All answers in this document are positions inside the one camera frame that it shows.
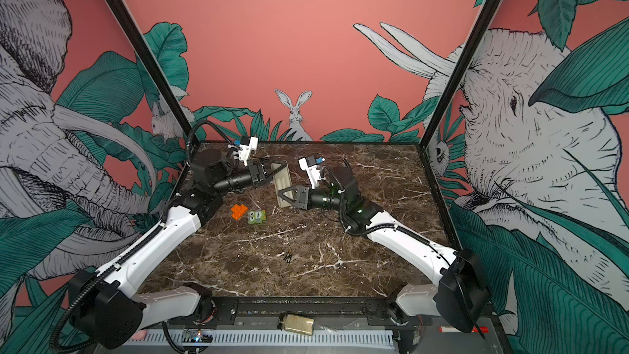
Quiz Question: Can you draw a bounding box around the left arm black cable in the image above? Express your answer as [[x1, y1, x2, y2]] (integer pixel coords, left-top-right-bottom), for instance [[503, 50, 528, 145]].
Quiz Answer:
[[185, 120, 237, 166]]

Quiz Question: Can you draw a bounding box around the black mounting rail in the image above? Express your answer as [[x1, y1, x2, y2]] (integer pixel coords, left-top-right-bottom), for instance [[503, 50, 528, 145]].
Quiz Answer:
[[196, 297, 495, 328]]

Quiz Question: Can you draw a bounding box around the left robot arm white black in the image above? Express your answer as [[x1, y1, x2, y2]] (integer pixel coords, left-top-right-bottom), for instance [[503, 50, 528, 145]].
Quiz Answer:
[[49, 149, 287, 353]]

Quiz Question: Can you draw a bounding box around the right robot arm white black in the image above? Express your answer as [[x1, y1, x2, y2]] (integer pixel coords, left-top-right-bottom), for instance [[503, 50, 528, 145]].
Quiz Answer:
[[278, 167, 491, 333]]

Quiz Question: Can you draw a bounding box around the white remote control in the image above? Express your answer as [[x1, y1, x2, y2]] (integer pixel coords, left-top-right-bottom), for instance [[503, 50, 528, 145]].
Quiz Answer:
[[271, 161, 293, 208]]

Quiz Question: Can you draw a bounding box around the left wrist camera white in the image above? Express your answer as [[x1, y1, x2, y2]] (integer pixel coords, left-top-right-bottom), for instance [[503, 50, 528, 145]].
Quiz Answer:
[[234, 137, 259, 167]]

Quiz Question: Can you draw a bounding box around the small circuit board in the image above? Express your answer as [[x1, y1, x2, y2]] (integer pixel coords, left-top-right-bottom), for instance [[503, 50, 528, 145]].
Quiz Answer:
[[181, 329, 214, 346]]

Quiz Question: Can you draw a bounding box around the brass metal box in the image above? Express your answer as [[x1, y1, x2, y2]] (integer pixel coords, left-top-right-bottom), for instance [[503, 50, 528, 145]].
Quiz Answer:
[[279, 314, 315, 336]]

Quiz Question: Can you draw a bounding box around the red white marker pen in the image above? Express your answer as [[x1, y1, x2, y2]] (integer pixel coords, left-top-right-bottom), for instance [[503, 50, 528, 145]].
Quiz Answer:
[[439, 325, 489, 334]]

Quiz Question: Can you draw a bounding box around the white slotted cable duct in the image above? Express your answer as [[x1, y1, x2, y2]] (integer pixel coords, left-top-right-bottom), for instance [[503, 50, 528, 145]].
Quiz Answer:
[[122, 328, 396, 349]]

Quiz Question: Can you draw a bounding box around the orange toy brick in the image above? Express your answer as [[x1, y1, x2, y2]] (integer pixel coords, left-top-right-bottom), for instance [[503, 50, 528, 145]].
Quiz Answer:
[[230, 204, 249, 221]]

